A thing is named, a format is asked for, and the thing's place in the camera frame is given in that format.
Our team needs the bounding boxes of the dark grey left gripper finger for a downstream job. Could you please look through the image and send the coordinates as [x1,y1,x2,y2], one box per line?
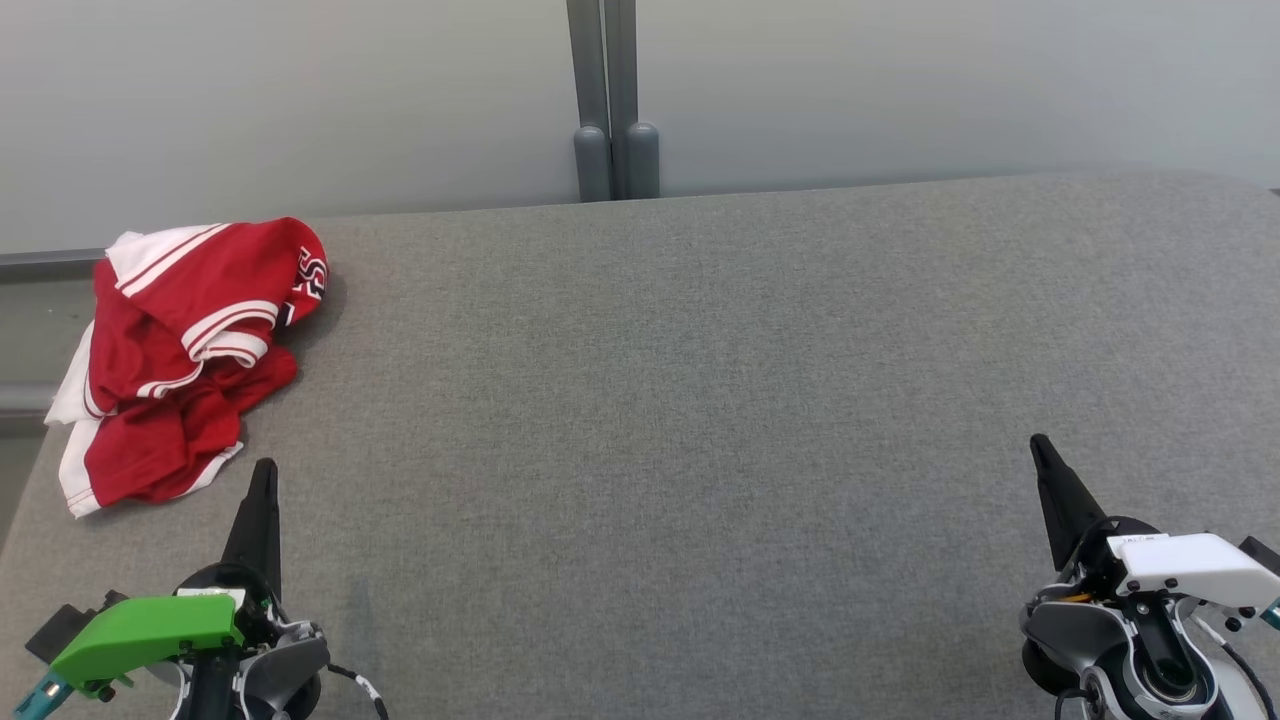
[222,458,283,601]

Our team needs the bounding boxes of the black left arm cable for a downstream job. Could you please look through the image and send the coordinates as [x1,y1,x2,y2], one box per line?
[328,663,391,720]

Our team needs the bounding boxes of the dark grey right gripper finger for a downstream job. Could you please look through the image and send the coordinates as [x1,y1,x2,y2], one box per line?
[1030,433,1109,573]

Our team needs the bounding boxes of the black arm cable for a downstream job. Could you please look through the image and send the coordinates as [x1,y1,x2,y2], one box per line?
[328,663,391,720]
[1218,640,1278,720]

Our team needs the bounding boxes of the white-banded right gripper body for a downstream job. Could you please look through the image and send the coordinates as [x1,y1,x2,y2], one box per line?
[1060,516,1280,613]

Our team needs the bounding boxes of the grey metal floor rail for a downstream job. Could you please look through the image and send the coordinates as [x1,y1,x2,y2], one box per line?
[0,248,101,283]

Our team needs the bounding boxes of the teal left camera connector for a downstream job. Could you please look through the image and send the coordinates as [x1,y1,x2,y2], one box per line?
[10,672,71,720]

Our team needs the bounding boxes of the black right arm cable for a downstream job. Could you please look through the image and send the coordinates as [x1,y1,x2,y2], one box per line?
[1218,640,1278,720]

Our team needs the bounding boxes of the grey metal partition post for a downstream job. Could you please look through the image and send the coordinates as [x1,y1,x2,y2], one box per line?
[566,0,614,204]
[603,0,661,200]

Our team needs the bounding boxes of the red basketball jersey white sleeves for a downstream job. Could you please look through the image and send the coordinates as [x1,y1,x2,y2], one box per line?
[45,218,329,426]

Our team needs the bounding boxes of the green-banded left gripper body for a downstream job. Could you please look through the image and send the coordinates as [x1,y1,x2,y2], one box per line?
[50,563,279,693]

